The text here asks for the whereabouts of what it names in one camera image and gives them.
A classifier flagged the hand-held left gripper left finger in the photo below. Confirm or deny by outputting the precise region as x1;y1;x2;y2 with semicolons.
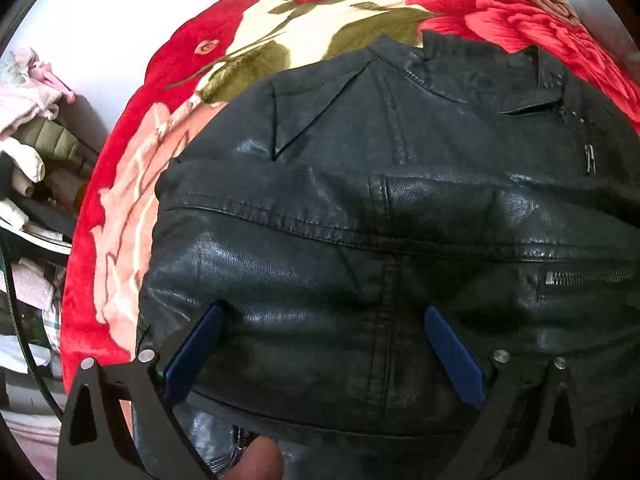
57;303;225;480

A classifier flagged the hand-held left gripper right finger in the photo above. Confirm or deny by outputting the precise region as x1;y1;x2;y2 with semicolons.
424;305;589;480

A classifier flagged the black leather jacket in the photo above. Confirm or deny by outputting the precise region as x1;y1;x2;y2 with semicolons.
132;31;640;480

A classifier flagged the person's left hand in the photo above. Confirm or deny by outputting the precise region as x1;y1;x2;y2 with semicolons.
224;436;286;480

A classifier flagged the light pink towel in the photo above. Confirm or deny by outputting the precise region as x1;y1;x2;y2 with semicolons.
7;257;66;316

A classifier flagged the white cloth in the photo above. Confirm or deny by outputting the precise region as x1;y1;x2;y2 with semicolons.
0;139;47;184

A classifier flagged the olive puffer jacket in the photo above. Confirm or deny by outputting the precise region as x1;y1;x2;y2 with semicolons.
14;117;98;173

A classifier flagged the red floral blanket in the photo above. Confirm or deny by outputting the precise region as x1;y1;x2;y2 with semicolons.
59;0;640;397

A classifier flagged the pink cloth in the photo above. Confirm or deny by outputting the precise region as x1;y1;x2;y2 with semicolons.
0;47;77;136

